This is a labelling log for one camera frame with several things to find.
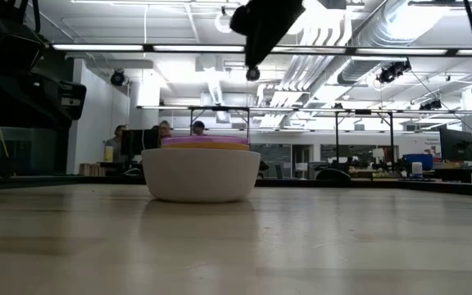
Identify black computer monitor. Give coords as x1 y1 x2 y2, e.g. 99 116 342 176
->
438 127 472 162
120 129 160 157

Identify black metal station frame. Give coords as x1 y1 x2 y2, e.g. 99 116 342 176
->
334 108 396 174
188 105 252 143

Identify yellow plastic bowl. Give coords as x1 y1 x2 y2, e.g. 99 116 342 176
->
161 141 251 152

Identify purple plastic bowl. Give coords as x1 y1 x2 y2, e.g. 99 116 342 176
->
161 135 250 146

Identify blue storage bin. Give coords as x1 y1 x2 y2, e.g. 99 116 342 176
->
402 153 434 171

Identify black aluminium table frame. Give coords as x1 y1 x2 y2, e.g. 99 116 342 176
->
0 175 472 199

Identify black overhead camera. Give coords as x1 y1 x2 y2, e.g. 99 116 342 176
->
229 0 306 82

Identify black ceiling camera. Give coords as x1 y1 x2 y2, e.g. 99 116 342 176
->
375 59 413 85
109 69 128 88

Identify stacked wooden blocks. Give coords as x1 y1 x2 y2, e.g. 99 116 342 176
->
79 162 111 178

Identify person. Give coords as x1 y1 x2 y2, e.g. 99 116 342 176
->
190 120 207 138
157 120 173 143
104 125 129 163

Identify black office chair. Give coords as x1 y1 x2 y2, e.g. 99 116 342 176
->
315 167 352 182

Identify silver ventilation duct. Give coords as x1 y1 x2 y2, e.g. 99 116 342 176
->
336 0 452 85

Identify large white bowl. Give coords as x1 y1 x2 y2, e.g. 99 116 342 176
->
141 147 261 204

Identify grey translucent bin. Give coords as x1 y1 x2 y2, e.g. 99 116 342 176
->
0 125 61 176

